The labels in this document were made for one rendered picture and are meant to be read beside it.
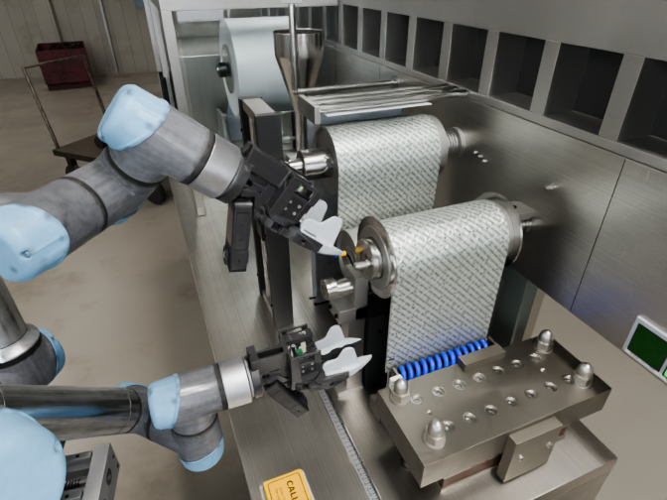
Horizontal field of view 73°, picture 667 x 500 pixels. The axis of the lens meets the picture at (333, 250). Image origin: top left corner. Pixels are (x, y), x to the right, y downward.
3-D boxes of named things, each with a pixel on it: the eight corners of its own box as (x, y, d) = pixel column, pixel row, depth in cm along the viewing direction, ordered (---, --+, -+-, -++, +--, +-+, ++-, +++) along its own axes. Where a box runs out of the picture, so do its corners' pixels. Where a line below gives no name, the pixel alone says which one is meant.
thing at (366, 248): (353, 235, 81) (371, 243, 74) (363, 233, 82) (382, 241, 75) (357, 274, 83) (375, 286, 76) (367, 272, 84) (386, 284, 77)
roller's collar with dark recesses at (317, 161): (296, 175, 97) (295, 146, 93) (323, 171, 99) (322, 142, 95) (306, 186, 92) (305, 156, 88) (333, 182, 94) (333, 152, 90)
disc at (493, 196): (464, 244, 97) (475, 180, 89) (466, 243, 97) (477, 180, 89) (510, 282, 86) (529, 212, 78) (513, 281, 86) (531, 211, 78)
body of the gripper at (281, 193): (328, 197, 62) (256, 153, 55) (291, 246, 64) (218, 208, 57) (309, 177, 68) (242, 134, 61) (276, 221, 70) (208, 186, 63)
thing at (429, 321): (384, 371, 87) (391, 296, 77) (483, 338, 95) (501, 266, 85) (385, 373, 87) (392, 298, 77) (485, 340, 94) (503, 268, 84)
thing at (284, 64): (280, 224, 161) (268, 52, 130) (317, 217, 165) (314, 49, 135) (292, 243, 150) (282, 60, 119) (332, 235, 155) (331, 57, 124)
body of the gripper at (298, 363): (326, 350, 72) (252, 372, 68) (327, 387, 77) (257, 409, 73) (310, 320, 78) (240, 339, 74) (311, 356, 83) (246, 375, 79)
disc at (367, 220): (355, 270, 89) (357, 201, 81) (357, 269, 89) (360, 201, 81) (391, 315, 77) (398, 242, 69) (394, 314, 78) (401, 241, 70)
